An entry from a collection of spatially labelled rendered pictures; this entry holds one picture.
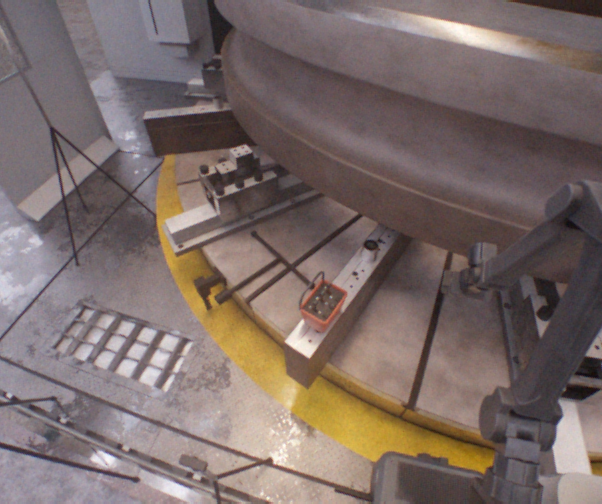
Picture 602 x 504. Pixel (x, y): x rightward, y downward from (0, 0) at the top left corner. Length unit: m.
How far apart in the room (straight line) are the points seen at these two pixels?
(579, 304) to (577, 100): 0.92
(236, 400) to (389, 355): 0.93
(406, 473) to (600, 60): 1.74
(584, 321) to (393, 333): 1.56
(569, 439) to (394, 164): 1.47
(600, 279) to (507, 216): 1.12
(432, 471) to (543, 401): 1.31
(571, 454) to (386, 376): 0.87
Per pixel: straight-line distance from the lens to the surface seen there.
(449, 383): 2.03
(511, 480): 0.70
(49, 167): 4.06
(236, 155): 2.32
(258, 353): 2.30
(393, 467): 1.89
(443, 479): 1.94
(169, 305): 2.63
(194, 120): 3.28
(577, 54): 1.38
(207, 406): 2.24
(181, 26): 5.02
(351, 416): 2.17
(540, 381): 0.64
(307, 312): 1.48
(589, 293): 0.57
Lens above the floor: 2.08
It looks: 49 degrees down
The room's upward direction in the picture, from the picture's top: straight up
